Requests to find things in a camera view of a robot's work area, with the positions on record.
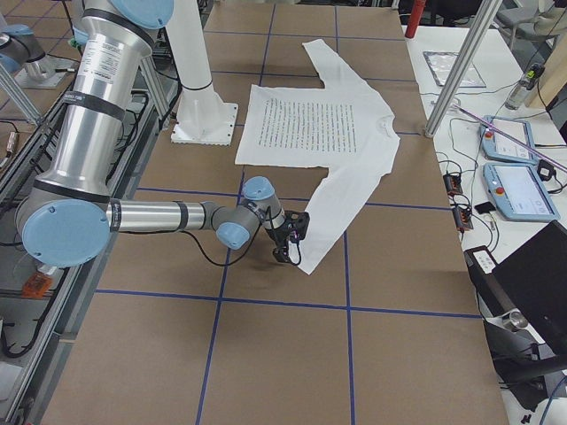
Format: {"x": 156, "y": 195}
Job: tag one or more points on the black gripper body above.
{"x": 278, "y": 235}

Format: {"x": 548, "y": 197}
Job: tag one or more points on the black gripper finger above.
{"x": 281, "y": 255}
{"x": 295, "y": 254}

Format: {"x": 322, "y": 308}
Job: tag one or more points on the white long-sleeve printed shirt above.
{"x": 346, "y": 127}

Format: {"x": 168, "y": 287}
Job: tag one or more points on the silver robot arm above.
{"x": 69, "y": 214}
{"x": 19, "y": 46}

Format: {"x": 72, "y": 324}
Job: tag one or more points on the upper orange black adapter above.
{"x": 452, "y": 184}

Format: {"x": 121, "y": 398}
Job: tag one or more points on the orange black adapter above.
{"x": 462, "y": 218}
{"x": 452, "y": 184}

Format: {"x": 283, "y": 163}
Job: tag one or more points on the lower orange black adapter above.
{"x": 462, "y": 218}

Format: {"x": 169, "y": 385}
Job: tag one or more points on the black box white label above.
{"x": 480, "y": 263}

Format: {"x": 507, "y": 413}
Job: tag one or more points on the upper blue teach pendant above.
{"x": 501, "y": 148}

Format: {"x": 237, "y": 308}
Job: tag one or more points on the blue teach pendant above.
{"x": 501, "y": 148}
{"x": 518, "y": 193}

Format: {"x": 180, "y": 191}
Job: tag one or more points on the lower blue teach pendant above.
{"x": 518, "y": 193}

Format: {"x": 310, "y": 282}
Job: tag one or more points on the black laptop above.
{"x": 534, "y": 278}

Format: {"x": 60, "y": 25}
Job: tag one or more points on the red cylinder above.
{"x": 415, "y": 18}

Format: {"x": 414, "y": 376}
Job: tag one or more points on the clear water bottle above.
{"x": 524, "y": 86}

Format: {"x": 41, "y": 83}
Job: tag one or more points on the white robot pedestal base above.
{"x": 202, "y": 117}

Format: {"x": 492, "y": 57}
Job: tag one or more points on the aluminium frame post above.
{"x": 484, "y": 18}

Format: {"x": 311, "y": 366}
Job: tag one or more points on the orange device on rail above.
{"x": 36, "y": 285}

